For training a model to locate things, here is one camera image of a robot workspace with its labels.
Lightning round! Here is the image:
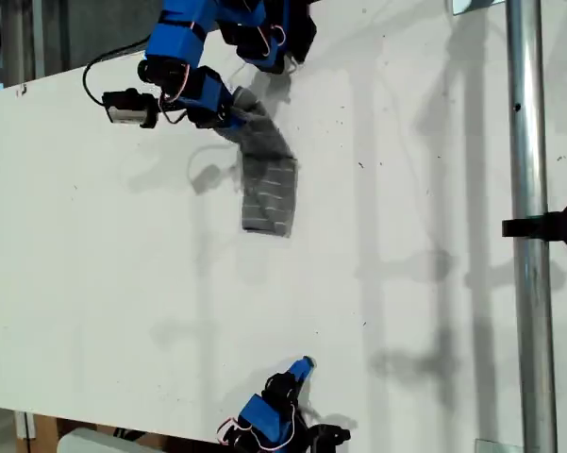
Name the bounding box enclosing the black clamp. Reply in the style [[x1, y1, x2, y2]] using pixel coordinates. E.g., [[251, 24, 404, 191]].
[[501, 200, 567, 250]]

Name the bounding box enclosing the black camera cable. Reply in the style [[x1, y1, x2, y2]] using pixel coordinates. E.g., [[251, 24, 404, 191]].
[[83, 40, 150, 108]]

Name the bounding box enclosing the white box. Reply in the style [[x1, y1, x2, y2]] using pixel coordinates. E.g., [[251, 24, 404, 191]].
[[56, 427, 171, 453]]

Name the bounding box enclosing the grey striped towel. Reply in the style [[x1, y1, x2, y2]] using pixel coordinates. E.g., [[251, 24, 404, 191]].
[[216, 86, 301, 241]]

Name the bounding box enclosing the steel post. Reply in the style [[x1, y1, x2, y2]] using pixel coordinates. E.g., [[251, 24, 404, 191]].
[[505, 0, 559, 453]]

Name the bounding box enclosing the wooden table leg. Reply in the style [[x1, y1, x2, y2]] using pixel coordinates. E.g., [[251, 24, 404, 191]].
[[16, 412, 58, 453]]

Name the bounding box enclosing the gripper camera stalk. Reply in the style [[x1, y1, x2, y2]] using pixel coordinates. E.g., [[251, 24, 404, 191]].
[[139, 92, 190, 129]]

